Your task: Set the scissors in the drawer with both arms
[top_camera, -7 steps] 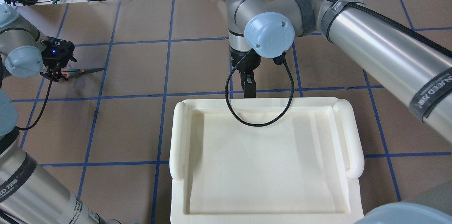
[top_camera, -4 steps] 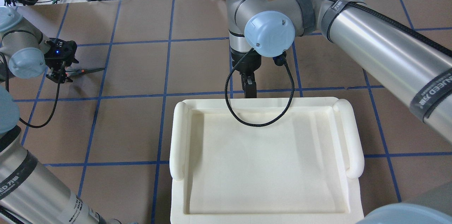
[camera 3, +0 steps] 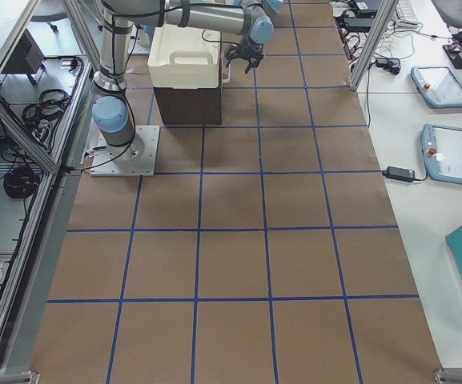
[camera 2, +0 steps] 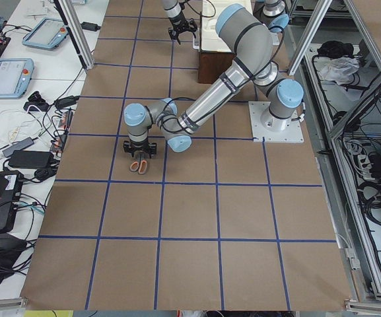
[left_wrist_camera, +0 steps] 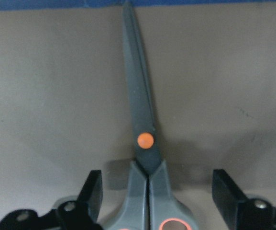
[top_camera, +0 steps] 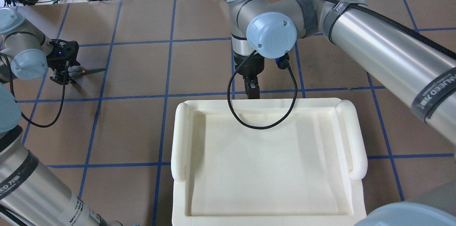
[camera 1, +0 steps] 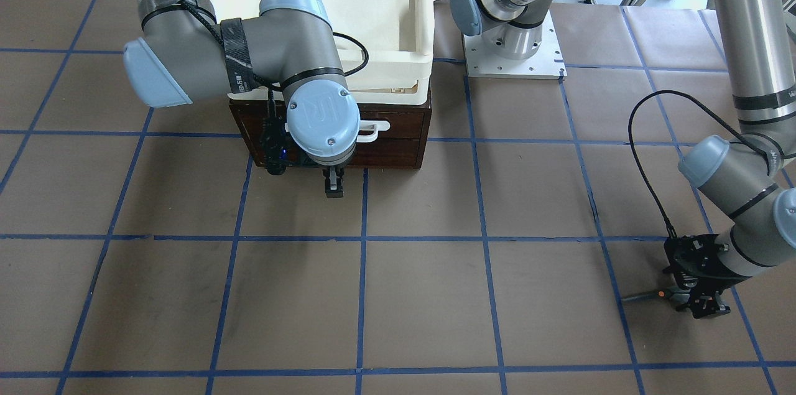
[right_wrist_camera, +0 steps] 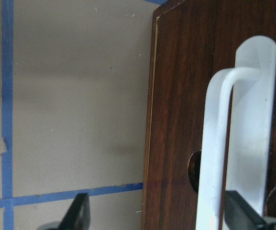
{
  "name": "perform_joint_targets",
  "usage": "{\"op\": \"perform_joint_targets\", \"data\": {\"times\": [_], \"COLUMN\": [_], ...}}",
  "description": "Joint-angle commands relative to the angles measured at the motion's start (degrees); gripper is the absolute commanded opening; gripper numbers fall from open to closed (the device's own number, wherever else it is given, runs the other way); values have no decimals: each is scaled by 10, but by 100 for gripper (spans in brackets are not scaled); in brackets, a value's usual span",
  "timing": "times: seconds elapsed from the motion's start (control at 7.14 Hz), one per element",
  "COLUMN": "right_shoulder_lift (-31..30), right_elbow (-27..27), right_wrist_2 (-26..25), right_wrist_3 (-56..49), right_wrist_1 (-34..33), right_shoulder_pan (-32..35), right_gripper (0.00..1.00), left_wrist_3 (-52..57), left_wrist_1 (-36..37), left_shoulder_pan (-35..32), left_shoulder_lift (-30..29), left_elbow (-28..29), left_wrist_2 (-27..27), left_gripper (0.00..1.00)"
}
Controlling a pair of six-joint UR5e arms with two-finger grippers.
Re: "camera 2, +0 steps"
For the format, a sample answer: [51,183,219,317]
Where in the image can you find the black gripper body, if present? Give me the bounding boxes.
[168,18,197,40]
[123,140,157,159]

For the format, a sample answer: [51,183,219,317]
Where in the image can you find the grey orange scissors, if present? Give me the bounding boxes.
[129,152,148,175]

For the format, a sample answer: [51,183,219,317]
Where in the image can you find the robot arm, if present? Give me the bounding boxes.
[161,0,197,44]
[123,4,304,156]

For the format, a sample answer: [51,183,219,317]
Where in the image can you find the dark wooden drawer cabinet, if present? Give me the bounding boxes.
[197,51,236,84]

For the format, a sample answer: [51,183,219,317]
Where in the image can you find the white plastic tray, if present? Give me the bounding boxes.
[200,0,252,53]

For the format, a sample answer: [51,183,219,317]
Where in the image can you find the black power adapter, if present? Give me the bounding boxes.
[8,150,53,169]

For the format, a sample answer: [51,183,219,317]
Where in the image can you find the far teach pendant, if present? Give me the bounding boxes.
[22,17,67,50]

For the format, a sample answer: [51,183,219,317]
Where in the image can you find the teach pendant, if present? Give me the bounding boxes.
[22,17,67,50]
[0,58,34,99]

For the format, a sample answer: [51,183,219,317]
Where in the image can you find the near teach pendant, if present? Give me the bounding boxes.
[0,58,34,99]

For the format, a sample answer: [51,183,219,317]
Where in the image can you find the white crumpled cloth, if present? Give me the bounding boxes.
[319,57,360,85]

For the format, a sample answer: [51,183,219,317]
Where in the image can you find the aluminium frame post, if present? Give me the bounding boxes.
[54,0,94,71]

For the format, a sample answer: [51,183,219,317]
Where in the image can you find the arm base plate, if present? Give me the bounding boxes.
[248,101,304,143]

